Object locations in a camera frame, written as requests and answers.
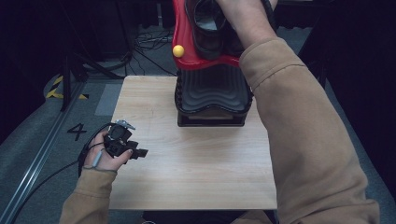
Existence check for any black leather shoe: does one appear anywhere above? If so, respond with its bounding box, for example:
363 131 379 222
222 20 248 59
185 0 229 62

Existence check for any yellow and black tape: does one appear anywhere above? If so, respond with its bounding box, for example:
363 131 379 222
45 75 90 101

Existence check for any aluminium floor rail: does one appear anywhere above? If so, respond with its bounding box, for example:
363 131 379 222
0 81 92 224

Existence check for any black ribbed shoe holder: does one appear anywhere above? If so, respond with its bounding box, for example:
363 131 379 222
174 63 254 115

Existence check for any yellow round knob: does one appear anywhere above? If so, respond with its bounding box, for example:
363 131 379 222
172 44 186 59

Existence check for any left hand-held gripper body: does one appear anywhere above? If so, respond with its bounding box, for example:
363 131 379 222
103 119 140 159

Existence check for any black metal stand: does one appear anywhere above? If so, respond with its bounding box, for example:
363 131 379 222
59 0 126 113

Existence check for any person's right hand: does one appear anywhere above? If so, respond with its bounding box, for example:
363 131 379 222
217 0 278 24

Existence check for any person's left hand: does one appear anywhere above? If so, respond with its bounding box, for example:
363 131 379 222
83 129 134 173

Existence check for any red plastic shoe holder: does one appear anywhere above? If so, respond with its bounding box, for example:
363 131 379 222
172 0 250 71

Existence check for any bundle of floor cables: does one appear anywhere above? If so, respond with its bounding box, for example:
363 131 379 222
125 24 177 77

